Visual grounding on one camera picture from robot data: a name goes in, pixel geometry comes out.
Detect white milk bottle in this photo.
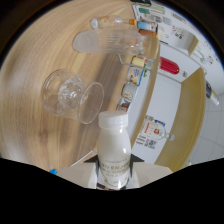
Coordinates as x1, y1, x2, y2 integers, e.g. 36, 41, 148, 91
95, 110, 133, 191

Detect large clear jar cork lid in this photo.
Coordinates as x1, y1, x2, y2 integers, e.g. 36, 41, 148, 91
72, 28, 160, 61

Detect clear bottle with orange cap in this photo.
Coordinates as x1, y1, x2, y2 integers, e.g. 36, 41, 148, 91
89, 15, 138, 30

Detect clear glass cup with ice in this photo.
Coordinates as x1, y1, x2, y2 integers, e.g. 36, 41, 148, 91
41, 68, 105, 125

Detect blue and white cup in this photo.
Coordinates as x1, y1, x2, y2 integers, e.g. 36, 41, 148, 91
136, 21, 156, 32

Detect two-tier wooden shelf rack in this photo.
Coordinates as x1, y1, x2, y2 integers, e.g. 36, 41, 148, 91
69, 33, 208, 169

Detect black and yellow can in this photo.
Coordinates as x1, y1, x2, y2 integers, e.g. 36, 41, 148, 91
205, 79, 220, 107

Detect red liquid glass bottle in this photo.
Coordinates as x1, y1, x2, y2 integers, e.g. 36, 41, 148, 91
159, 56, 180, 76

